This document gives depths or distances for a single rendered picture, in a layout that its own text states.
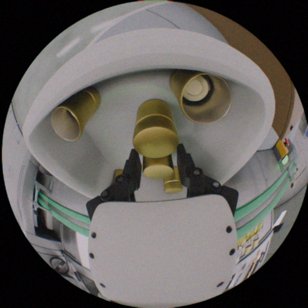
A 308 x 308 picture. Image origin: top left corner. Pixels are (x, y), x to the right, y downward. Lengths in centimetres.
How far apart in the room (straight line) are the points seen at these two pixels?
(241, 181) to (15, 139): 375
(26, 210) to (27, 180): 20
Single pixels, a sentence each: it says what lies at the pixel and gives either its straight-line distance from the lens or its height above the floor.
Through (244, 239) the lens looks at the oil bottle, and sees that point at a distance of 45.
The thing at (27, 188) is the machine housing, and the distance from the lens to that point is 77.
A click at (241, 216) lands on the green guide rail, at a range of 26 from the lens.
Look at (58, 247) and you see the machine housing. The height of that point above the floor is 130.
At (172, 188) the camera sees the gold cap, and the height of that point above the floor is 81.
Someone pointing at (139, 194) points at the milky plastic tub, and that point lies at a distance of 21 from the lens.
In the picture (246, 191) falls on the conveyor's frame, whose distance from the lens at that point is 25.
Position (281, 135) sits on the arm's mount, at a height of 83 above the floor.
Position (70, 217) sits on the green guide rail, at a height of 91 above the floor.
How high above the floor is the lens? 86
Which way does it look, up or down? 36 degrees down
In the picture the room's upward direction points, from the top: 177 degrees clockwise
